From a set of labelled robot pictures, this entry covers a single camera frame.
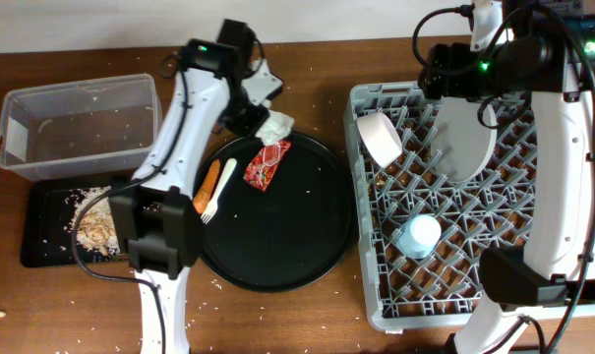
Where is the pink bowl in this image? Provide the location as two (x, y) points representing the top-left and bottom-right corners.
(356, 112), (403, 168)

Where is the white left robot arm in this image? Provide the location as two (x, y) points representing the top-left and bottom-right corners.
(108, 20), (283, 353)

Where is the orange carrot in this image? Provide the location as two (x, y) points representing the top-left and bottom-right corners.
(193, 159), (221, 214)

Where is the clear plastic bin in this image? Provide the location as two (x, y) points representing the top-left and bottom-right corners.
(0, 74), (162, 181)

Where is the white tissue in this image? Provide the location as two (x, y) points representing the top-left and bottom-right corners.
(255, 110), (295, 147)

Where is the white plastic fork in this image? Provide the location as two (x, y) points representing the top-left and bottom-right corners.
(201, 158), (237, 224)

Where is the red snack wrapper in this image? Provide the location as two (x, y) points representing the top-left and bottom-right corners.
(243, 141), (291, 192)

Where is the light blue plastic cup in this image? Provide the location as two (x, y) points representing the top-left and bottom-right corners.
(395, 214), (442, 259)

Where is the white round plate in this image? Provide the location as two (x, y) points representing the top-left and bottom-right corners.
(430, 97), (497, 183)

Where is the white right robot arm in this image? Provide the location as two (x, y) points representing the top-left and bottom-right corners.
(419, 1), (595, 353)

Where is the round black tray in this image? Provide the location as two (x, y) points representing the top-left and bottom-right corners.
(198, 133), (357, 292)

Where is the pile of rice and scraps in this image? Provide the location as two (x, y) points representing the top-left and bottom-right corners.
(64, 187), (120, 257)

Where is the grey dishwasher rack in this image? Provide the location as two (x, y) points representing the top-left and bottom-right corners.
(343, 81), (595, 333)

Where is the black rectangular tray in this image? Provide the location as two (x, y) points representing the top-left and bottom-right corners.
(20, 173), (126, 268)

